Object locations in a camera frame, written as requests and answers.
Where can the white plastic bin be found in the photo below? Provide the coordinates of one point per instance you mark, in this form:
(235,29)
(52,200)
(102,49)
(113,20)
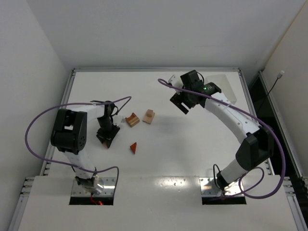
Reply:
(222,82)

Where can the light wood block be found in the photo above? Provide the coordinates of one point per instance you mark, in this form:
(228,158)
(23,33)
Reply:
(148,120)

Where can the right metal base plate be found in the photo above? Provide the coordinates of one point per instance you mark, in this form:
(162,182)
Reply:
(209,189)

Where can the metal base plate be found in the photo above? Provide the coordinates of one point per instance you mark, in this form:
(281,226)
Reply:
(104,188)
(209,189)

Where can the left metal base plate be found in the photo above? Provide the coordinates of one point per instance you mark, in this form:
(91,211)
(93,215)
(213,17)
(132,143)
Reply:
(104,188)

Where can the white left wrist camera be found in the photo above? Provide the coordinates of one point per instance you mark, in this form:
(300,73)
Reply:
(118,120)

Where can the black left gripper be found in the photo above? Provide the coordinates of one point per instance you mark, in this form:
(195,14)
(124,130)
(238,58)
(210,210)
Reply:
(107,134)

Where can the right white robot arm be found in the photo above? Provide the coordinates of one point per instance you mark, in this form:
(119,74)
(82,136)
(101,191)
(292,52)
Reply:
(256,142)

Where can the orange arch wood block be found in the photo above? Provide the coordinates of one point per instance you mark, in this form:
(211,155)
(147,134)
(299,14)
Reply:
(132,120)

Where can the aluminium table frame rail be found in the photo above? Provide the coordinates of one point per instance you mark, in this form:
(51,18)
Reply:
(58,126)

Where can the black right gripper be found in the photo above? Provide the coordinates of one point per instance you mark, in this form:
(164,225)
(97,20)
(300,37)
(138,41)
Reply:
(181,102)

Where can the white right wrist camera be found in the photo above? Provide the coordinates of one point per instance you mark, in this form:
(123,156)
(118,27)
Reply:
(176,81)

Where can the orange triangle wood block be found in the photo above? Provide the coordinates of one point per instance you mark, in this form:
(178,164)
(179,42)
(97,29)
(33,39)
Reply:
(133,147)

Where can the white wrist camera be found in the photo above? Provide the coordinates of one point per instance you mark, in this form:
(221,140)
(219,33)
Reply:
(118,120)
(176,81)

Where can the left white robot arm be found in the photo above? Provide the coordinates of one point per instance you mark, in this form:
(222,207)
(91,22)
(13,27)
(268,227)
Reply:
(69,136)

